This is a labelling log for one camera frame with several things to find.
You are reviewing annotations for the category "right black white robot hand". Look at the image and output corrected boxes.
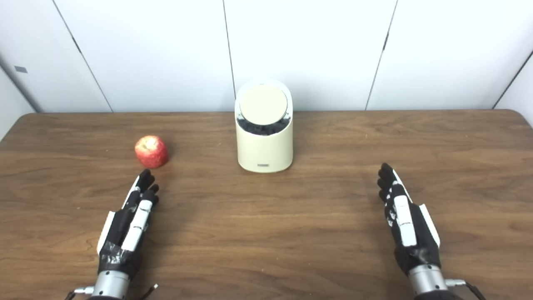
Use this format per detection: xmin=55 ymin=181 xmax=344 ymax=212
xmin=377 ymin=163 xmax=441 ymax=276

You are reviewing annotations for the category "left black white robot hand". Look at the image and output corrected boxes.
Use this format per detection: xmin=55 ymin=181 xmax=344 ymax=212
xmin=97 ymin=169 xmax=160 ymax=279

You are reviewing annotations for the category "red apple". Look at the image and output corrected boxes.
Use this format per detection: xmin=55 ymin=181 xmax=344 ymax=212
xmin=134 ymin=135 xmax=169 ymax=169

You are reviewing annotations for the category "round cream bin lid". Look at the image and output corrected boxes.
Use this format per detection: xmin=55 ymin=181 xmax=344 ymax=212
xmin=239 ymin=84 xmax=289 ymax=125

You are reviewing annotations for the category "cream-colored bin body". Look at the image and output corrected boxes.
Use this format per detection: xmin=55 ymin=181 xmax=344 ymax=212
xmin=234 ymin=79 xmax=294 ymax=173

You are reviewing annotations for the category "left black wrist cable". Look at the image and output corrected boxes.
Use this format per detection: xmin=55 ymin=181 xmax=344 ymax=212
xmin=65 ymin=285 xmax=95 ymax=300

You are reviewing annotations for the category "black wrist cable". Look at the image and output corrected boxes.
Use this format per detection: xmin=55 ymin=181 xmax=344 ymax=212
xmin=65 ymin=285 xmax=95 ymax=300
xmin=446 ymin=279 xmax=486 ymax=300

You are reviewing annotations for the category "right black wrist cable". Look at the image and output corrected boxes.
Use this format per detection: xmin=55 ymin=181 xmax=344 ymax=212
xmin=446 ymin=279 xmax=486 ymax=300

